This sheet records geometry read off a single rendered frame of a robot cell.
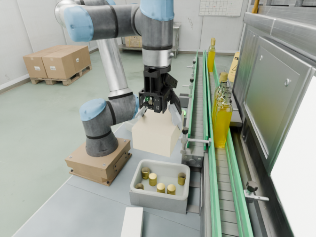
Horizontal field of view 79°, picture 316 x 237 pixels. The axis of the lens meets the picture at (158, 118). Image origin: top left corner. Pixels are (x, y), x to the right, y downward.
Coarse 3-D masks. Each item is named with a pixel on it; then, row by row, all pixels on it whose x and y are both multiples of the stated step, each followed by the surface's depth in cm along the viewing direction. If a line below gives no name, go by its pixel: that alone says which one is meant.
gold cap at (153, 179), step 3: (150, 174) 81; (153, 174) 81; (150, 177) 80; (153, 177) 80; (156, 177) 80; (150, 180) 80; (153, 180) 80; (156, 180) 81; (150, 183) 81; (153, 183) 81; (156, 183) 82
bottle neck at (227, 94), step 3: (228, 90) 76; (225, 93) 75; (228, 93) 74; (231, 93) 74; (225, 96) 75; (228, 96) 75; (225, 99) 76; (228, 99) 75; (222, 102) 78; (225, 102) 76; (228, 102) 76
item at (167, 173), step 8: (144, 160) 85; (152, 160) 85; (152, 168) 86; (160, 168) 85; (168, 168) 84; (176, 168) 83; (184, 168) 82; (136, 176) 78; (160, 176) 86; (168, 176) 86; (176, 176) 85; (136, 184) 78; (144, 184) 82; (168, 184) 82; (176, 184) 82; (184, 184) 81; (136, 192) 72; (144, 192) 71; (152, 192) 71; (176, 192) 79; (184, 192) 74
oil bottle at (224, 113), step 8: (224, 104) 77; (216, 112) 82; (224, 112) 77; (216, 120) 80; (224, 120) 79; (216, 128) 82; (224, 128) 81; (216, 136) 84; (224, 136) 83; (216, 144) 86; (224, 144) 85
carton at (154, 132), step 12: (144, 120) 60; (156, 120) 60; (168, 120) 60; (132, 132) 57; (144, 132) 55; (156, 132) 54; (168, 132) 54; (180, 132) 65; (144, 144) 57; (156, 144) 56; (168, 144) 54; (168, 156) 56
